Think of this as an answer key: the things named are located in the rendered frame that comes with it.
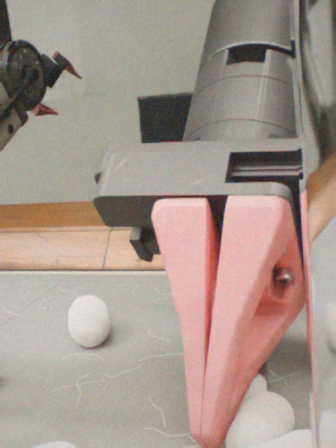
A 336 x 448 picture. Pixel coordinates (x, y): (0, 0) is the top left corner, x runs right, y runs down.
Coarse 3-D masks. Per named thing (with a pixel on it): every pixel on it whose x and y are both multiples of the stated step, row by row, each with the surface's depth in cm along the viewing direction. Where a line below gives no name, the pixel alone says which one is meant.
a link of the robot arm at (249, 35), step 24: (216, 0) 31; (240, 0) 29; (264, 0) 28; (216, 24) 29; (240, 24) 28; (264, 24) 27; (288, 24) 28; (216, 48) 28; (240, 48) 27; (264, 48) 27; (288, 48) 27
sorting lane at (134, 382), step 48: (0, 288) 43; (48, 288) 42; (96, 288) 41; (144, 288) 40; (0, 336) 35; (48, 336) 34; (144, 336) 33; (288, 336) 31; (0, 384) 30; (48, 384) 29; (96, 384) 29; (144, 384) 28; (288, 384) 27; (0, 432) 26; (48, 432) 25; (96, 432) 25; (144, 432) 25
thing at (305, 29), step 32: (288, 0) 1; (320, 0) 1; (320, 32) 1; (320, 64) 1; (320, 96) 1; (320, 128) 1; (320, 160) 1; (320, 192) 1; (320, 224) 1; (320, 256) 1; (320, 288) 1; (320, 320) 1; (320, 352) 1; (320, 384) 1; (320, 416) 1
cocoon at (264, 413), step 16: (256, 400) 22; (272, 400) 22; (240, 416) 22; (256, 416) 21; (272, 416) 21; (288, 416) 22; (240, 432) 21; (256, 432) 21; (272, 432) 21; (288, 432) 22
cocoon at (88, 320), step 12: (84, 300) 33; (96, 300) 34; (72, 312) 33; (84, 312) 32; (96, 312) 32; (72, 324) 32; (84, 324) 32; (96, 324) 32; (108, 324) 32; (72, 336) 32; (84, 336) 32; (96, 336) 32
